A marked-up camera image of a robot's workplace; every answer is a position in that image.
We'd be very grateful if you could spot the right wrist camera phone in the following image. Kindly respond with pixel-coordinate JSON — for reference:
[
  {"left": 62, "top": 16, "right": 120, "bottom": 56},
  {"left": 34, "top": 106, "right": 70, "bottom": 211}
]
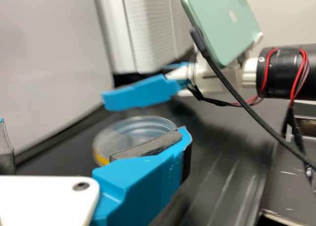
[{"left": 164, "top": 0, "right": 264, "bottom": 83}]

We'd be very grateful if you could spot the white incubator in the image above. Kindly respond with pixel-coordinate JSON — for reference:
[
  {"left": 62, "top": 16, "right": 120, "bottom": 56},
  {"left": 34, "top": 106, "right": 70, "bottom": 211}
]
[{"left": 92, "top": 0, "right": 136, "bottom": 76}]

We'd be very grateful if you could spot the black cable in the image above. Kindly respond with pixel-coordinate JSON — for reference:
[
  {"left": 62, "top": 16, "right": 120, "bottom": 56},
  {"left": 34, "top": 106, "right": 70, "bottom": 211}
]
[
  {"left": 282, "top": 97, "right": 304, "bottom": 143},
  {"left": 203, "top": 47, "right": 316, "bottom": 179}
]

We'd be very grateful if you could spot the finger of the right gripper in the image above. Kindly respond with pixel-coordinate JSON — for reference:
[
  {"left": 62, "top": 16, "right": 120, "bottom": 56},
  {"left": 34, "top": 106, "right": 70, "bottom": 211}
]
[{"left": 100, "top": 73, "right": 183, "bottom": 112}]

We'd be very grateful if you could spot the petri dish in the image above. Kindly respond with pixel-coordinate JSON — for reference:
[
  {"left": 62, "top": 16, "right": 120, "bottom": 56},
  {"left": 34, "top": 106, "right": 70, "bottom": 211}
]
[{"left": 92, "top": 115, "right": 179, "bottom": 167}]

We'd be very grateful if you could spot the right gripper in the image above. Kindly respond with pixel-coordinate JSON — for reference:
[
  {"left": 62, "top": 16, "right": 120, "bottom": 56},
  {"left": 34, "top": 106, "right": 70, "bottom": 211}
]
[{"left": 160, "top": 58, "right": 260, "bottom": 98}]

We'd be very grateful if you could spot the white box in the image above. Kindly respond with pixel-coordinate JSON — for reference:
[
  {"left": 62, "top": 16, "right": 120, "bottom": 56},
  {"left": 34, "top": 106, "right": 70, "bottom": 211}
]
[{"left": 0, "top": 0, "right": 115, "bottom": 162}]

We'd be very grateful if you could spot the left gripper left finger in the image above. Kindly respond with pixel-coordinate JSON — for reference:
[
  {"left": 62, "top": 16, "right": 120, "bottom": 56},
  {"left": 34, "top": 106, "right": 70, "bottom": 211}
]
[{"left": 0, "top": 117, "right": 17, "bottom": 175}]

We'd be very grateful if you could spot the incubator door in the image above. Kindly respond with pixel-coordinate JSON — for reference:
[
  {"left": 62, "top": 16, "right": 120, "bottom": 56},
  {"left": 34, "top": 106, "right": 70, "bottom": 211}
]
[{"left": 120, "top": 0, "right": 197, "bottom": 76}]

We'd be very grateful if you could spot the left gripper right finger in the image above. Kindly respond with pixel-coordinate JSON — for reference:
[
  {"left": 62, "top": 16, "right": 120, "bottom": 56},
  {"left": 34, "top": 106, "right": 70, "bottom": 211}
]
[{"left": 91, "top": 126, "right": 193, "bottom": 226}]

